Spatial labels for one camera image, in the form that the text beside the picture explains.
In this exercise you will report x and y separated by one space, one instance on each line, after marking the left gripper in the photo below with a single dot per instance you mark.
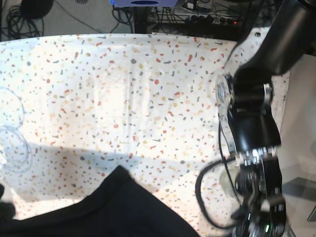
263 210

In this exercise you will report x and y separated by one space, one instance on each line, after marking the black t-shirt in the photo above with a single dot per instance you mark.
119 207

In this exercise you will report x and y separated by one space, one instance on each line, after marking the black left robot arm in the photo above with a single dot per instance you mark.
244 97

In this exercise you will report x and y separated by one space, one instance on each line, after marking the clear bottle with red cap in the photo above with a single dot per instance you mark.
225 179

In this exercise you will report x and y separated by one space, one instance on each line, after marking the black power strip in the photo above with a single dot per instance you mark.
213 19

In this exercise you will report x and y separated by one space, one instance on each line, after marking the terrazzo pattern tablecloth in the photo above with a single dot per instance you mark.
75 107

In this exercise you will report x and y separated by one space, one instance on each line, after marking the blue box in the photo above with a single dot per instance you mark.
143 3

